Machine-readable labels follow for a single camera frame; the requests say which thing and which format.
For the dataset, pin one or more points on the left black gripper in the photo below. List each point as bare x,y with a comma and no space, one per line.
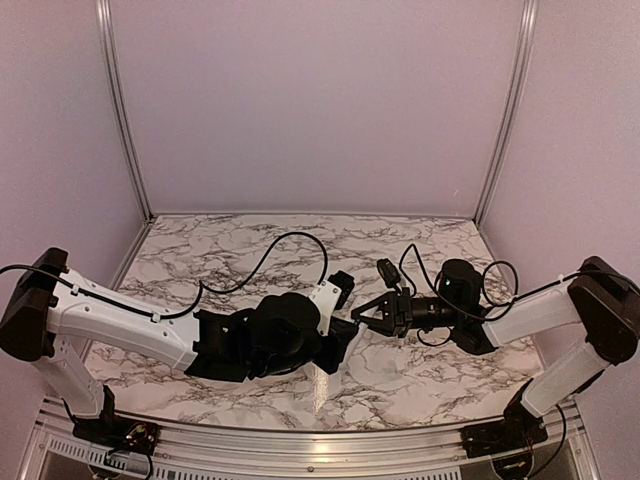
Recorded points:
342,337

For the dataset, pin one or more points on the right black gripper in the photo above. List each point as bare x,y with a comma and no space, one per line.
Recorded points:
397,311

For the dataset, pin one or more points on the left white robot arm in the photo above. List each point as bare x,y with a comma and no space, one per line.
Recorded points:
52,303

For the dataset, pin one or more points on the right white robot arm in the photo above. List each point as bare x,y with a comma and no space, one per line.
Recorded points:
596,296

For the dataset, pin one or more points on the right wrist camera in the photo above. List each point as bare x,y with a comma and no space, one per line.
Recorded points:
389,273

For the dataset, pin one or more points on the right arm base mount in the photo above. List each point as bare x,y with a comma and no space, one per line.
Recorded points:
517,429

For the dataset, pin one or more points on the front aluminium rail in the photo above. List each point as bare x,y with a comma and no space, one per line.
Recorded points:
187,451

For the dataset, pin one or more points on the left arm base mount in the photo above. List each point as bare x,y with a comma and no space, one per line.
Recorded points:
114,431

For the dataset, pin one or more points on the right aluminium frame post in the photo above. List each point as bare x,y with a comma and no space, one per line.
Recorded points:
517,82

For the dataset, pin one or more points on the aluminium frame post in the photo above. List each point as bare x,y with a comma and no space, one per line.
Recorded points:
108,44
517,82

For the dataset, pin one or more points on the left aluminium frame post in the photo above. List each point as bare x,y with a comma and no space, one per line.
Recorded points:
108,44

